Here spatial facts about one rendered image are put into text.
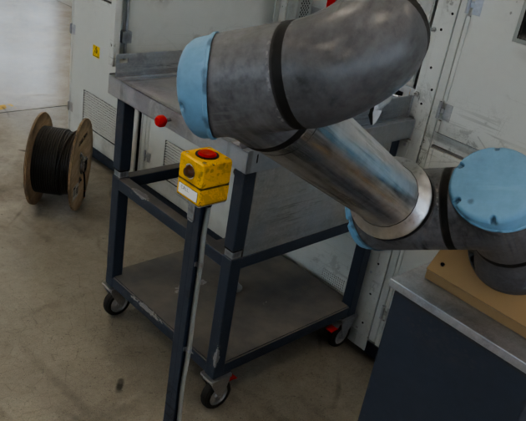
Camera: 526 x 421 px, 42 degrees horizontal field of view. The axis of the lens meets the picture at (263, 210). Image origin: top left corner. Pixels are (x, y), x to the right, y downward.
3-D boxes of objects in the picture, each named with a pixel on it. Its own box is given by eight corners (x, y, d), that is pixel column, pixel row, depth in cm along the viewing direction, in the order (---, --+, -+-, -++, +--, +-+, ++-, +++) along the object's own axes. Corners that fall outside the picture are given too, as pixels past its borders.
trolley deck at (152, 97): (245, 174, 166) (249, 151, 163) (108, 93, 204) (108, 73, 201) (410, 138, 211) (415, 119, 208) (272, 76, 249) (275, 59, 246)
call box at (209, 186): (198, 209, 144) (204, 164, 139) (174, 193, 149) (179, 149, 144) (227, 201, 149) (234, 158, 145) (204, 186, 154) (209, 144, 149)
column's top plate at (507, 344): (614, 327, 141) (618, 319, 140) (538, 382, 120) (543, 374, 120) (472, 250, 163) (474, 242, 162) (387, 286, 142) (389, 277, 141)
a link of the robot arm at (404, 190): (457, 257, 130) (278, 122, 67) (369, 257, 139) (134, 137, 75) (459, 179, 134) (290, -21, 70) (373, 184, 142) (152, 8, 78)
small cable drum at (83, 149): (47, 180, 322) (48, 98, 304) (93, 187, 323) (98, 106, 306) (19, 220, 286) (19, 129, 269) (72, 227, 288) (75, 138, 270)
